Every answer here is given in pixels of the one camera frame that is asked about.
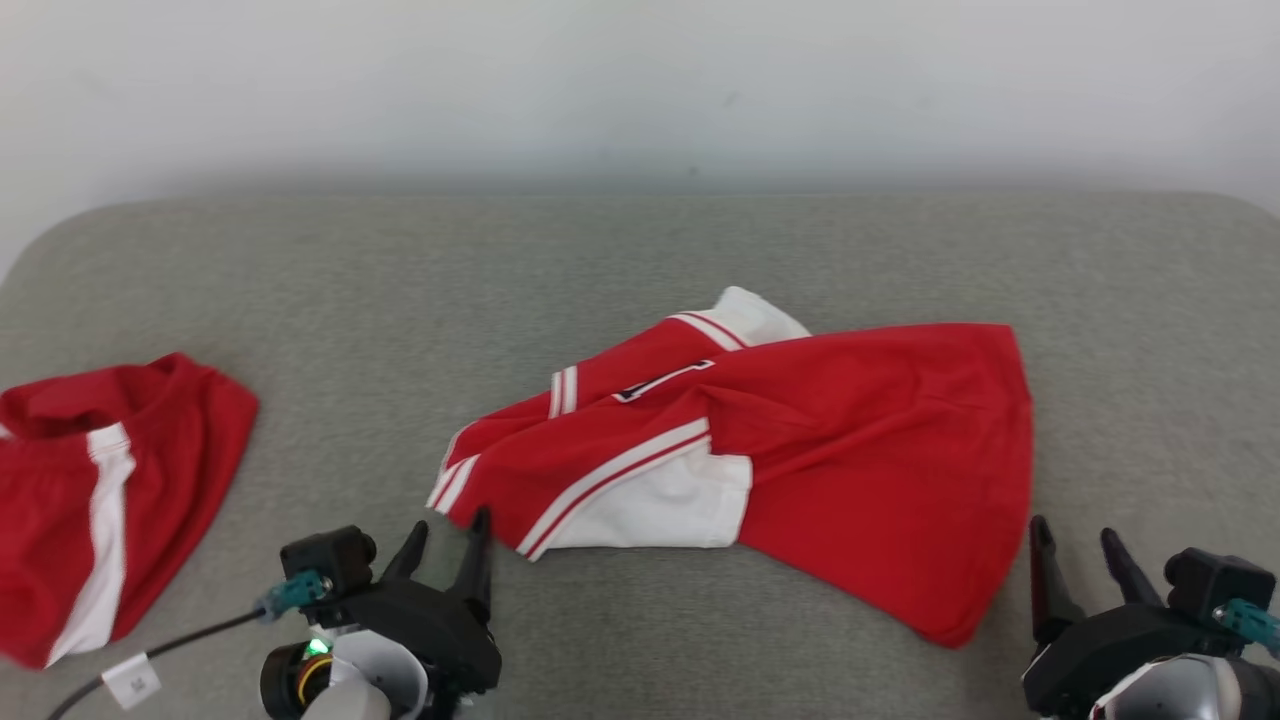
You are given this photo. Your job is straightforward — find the white cable label tag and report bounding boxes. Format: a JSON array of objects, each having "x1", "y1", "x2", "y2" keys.
[{"x1": 103, "y1": 653, "x2": 161, "y2": 709}]

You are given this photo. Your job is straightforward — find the left black cable teal plug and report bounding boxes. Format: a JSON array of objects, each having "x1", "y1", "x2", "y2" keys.
[{"x1": 45, "y1": 570, "x2": 333, "y2": 720}]

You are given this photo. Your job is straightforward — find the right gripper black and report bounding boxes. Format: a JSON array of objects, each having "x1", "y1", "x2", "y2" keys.
[{"x1": 1022, "y1": 516, "x2": 1216, "y2": 716}]

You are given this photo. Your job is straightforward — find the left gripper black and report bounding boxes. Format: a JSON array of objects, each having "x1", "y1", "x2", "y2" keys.
[{"x1": 335, "y1": 507, "x2": 503, "y2": 701}]

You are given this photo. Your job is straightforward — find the red shorts white stripe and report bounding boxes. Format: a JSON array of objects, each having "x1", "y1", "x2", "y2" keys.
[{"x1": 0, "y1": 352, "x2": 260, "y2": 669}]

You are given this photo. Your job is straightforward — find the black cable teal plug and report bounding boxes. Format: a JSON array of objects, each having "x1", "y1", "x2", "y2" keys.
[
  {"x1": 1215, "y1": 598, "x2": 1280, "y2": 658},
  {"x1": 45, "y1": 570, "x2": 333, "y2": 720}
]

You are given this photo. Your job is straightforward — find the grey fabric sofa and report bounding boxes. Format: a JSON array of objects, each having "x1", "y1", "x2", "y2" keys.
[{"x1": 0, "y1": 190, "x2": 1280, "y2": 720}]

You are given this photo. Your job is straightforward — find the red white jersey shirt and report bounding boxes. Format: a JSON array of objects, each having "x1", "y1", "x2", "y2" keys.
[{"x1": 427, "y1": 286, "x2": 1034, "y2": 649}]

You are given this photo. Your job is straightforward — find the right black cable teal plug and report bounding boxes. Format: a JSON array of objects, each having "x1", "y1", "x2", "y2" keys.
[{"x1": 1215, "y1": 598, "x2": 1280, "y2": 658}]

